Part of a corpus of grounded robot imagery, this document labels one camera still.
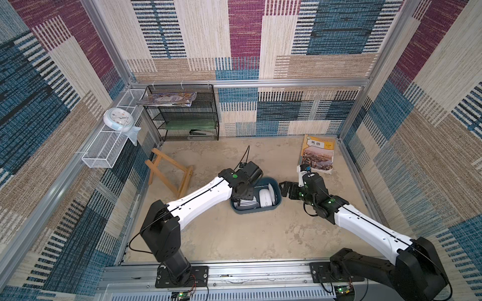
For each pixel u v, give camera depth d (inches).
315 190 24.7
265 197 36.1
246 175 24.7
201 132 42.9
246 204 35.2
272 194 35.9
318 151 44.4
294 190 29.3
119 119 29.6
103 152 35.7
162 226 16.9
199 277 28.8
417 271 15.6
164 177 40.3
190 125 40.2
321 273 29.1
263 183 38.3
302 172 29.4
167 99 34.2
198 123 42.5
